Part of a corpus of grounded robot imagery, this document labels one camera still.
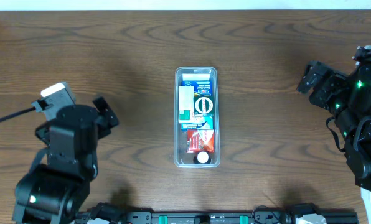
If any white green medicine box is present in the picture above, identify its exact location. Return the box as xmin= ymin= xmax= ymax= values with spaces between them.
xmin=178 ymin=86 xmax=195 ymax=123

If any blue Kool Fever box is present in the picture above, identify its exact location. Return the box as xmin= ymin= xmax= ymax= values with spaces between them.
xmin=180 ymin=80 xmax=214 ymax=131

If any dark green round-logo box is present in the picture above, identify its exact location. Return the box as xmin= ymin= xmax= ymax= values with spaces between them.
xmin=194 ymin=95 xmax=215 ymax=115

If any red Panadol box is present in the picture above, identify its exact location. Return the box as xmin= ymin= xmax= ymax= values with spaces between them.
xmin=186 ymin=129 xmax=215 ymax=153

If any dark Woods syrup bottle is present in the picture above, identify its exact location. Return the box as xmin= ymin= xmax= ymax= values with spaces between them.
xmin=193 ymin=151 xmax=211 ymax=164

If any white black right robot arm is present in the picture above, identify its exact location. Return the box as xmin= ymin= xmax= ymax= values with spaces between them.
xmin=297 ymin=45 xmax=371 ymax=223

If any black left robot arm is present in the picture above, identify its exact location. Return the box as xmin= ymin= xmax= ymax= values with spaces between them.
xmin=12 ymin=97 xmax=119 ymax=223

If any clear plastic container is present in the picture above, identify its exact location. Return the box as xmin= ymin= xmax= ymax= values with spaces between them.
xmin=174 ymin=67 xmax=221 ymax=168

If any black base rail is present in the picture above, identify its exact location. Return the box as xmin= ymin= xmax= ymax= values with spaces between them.
xmin=73 ymin=203 xmax=359 ymax=224

